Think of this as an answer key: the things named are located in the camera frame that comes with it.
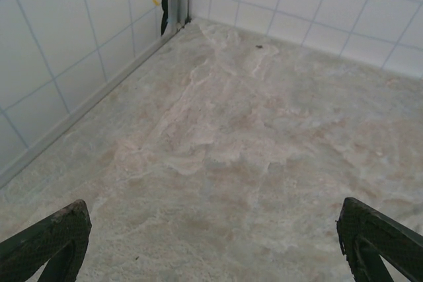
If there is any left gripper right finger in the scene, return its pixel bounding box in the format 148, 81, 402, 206
336, 197, 423, 282

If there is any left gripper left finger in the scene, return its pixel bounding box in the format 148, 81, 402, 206
0, 199, 93, 282

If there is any black fish yellow ring sticker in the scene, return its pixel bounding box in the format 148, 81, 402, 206
151, 0, 172, 37

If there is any grey wall base strip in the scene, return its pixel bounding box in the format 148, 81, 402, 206
0, 20, 191, 190

